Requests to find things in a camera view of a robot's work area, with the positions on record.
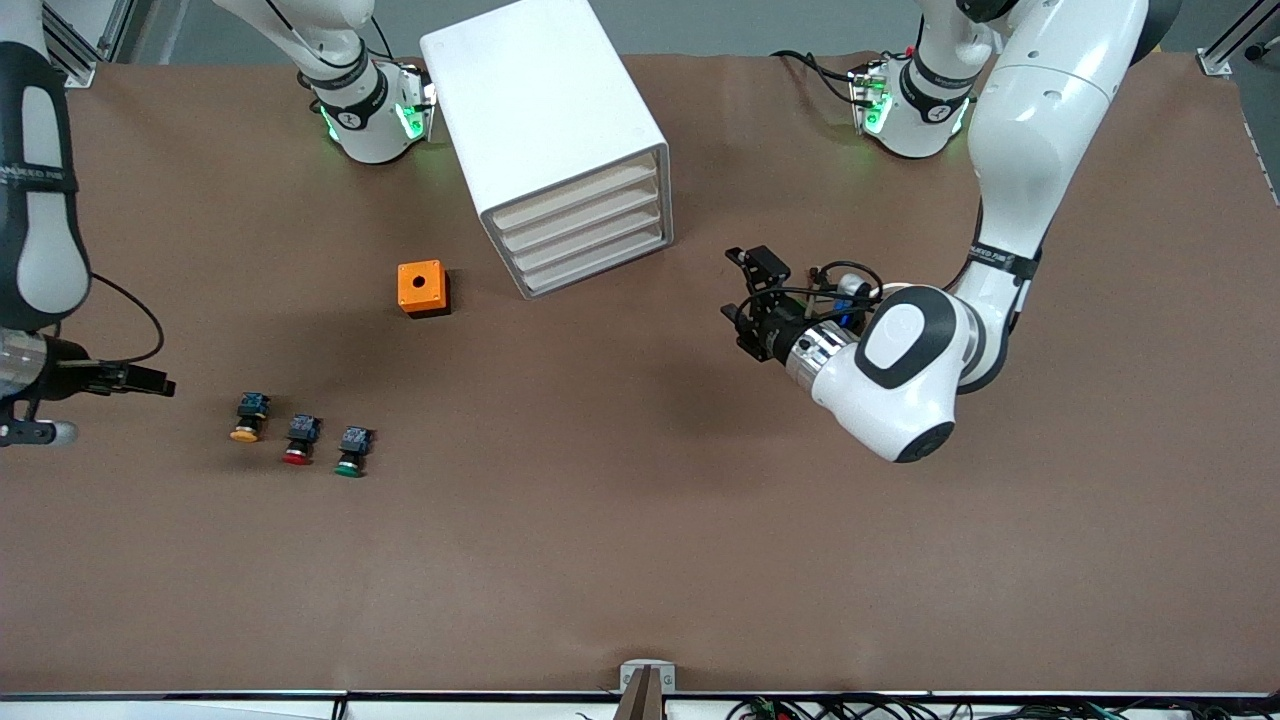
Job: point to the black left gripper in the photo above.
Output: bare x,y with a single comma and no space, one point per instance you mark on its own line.
775,333

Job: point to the aluminium frame profile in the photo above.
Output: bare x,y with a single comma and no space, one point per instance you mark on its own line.
1215,62
80,72

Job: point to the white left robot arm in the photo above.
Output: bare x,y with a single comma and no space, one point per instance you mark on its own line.
1040,130

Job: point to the orange box with hole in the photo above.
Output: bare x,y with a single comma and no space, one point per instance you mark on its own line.
408,290

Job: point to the brown wedge post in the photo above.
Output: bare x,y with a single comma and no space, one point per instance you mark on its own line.
645,700

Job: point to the yellow push button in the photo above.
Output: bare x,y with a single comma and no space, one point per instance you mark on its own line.
250,408

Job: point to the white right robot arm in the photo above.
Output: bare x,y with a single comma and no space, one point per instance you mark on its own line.
45,200

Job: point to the green push button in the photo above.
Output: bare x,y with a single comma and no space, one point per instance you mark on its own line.
355,440

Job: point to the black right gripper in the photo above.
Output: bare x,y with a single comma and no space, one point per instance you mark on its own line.
72,376

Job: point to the grey table clamp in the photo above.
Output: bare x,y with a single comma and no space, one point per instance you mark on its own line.
630,678

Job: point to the red push button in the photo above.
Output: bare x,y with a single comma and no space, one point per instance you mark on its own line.
303,430

